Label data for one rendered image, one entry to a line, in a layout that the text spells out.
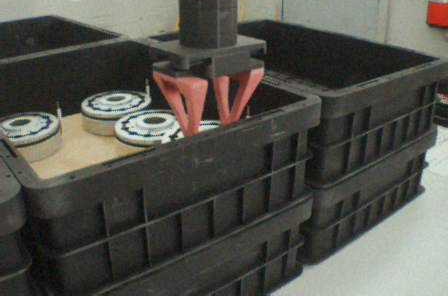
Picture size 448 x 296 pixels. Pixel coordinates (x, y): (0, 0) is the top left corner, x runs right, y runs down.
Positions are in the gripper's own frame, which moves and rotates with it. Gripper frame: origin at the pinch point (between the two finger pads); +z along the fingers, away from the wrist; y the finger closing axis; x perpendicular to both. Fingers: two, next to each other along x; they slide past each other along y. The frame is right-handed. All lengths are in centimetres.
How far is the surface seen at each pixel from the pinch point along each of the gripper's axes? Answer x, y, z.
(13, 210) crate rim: 8.8, 22.9, -2.8
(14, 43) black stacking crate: -70, 2, 1
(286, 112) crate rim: 8.9, -2.1, -3.9
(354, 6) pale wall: -170, -266, 22
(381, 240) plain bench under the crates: 10.2, -21.8, 19.0
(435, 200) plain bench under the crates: 10.3, -37.9, 18.9
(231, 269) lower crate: 7.7, 3.2, 12.2
